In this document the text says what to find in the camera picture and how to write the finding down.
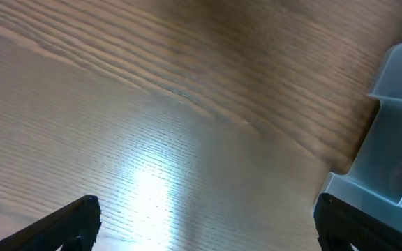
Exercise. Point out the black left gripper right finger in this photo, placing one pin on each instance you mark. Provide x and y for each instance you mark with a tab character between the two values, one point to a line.
342	227

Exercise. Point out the clear plastic storage container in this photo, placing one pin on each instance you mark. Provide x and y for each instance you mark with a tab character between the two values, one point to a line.
374	182

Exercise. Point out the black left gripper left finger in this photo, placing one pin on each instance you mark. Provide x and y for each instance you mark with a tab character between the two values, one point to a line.
73	227

